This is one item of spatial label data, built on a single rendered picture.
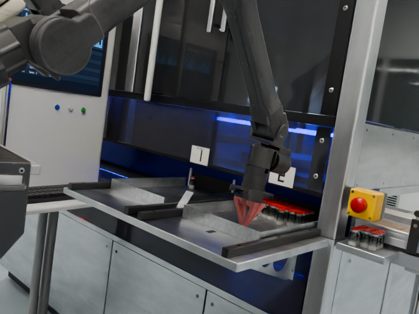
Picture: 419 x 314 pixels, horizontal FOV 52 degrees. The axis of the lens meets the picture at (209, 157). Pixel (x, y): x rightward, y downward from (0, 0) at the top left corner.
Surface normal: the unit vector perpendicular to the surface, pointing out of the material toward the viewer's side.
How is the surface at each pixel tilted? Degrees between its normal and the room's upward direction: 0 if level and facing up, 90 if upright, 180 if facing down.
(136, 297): 90
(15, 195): 90
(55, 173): 90
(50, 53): 96
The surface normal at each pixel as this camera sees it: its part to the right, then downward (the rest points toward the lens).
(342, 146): -0.67, -0.02
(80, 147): 0.82, 0.18
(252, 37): 0.65, 0.31
